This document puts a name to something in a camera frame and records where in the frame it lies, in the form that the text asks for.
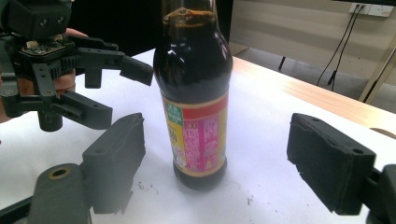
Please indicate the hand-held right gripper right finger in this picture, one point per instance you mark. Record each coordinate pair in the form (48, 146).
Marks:
(330, 161)

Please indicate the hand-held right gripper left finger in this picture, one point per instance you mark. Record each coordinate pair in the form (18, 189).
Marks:
(115, 161)

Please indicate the dark soy sauce bottle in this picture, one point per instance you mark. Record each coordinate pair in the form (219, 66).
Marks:
(193, 71)

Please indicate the dark curtain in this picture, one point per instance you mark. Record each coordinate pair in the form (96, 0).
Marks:
(124, 21)

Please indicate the beige metal strut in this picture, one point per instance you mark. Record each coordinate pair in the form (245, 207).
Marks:
(378, 71)

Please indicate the white wall socket strip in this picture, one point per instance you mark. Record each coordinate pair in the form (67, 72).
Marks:
(373, 10)

